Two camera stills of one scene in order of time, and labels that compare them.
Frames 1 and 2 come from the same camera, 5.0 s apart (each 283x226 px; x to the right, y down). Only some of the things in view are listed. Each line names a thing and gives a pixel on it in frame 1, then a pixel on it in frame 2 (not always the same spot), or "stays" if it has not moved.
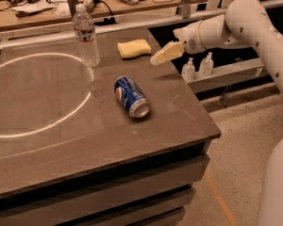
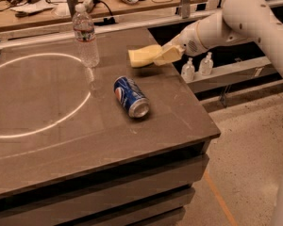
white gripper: [189, 37] stays
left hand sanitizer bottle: [189, 71] stays
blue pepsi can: [128, 94] stays
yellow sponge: [133, 49] -> [144, 56]
